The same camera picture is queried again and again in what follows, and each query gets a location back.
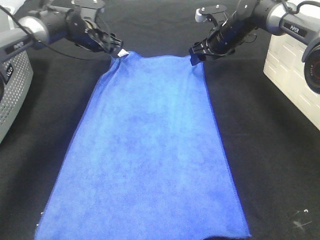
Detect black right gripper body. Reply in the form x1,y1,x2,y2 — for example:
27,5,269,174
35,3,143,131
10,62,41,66
189,21,242,60

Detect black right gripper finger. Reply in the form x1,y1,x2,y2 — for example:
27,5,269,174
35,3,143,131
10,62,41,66
190,53,207,66

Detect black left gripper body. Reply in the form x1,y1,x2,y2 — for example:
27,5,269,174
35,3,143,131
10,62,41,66
66,11,123,54

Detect blue microfibre towel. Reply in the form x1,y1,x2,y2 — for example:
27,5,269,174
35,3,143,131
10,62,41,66
34,51,251,240

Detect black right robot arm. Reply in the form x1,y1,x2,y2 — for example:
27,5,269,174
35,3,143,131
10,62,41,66
189,0,320,94

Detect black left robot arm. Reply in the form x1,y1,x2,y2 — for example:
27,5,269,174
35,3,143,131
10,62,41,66
0,0,125,63

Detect white slotted storage box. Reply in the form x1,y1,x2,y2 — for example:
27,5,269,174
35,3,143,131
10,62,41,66
263,34,320,128

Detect grey perforated laundry basket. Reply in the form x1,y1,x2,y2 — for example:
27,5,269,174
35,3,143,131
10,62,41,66
0,0,34,145

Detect black table cloth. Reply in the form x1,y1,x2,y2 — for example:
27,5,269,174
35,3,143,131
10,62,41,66
0,0,320,240

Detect clear tape strip left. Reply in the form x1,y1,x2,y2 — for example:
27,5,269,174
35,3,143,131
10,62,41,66
35,211,45,228

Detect clear tape strip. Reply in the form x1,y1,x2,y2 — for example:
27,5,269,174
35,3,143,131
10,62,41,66
288,208,313,234
35,211,45,228

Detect clear tape strip right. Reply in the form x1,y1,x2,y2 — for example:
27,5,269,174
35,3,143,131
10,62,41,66
288,208,313,234

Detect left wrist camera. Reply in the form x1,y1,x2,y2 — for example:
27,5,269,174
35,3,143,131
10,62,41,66
71,0,106,21

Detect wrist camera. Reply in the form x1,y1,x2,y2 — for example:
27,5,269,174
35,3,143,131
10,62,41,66
71,0,106,21
194,4,229,26

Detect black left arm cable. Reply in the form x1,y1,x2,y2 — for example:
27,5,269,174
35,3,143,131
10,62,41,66
0,4,111,61

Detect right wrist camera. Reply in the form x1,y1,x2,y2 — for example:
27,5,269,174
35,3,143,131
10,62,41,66
194,4,229,26

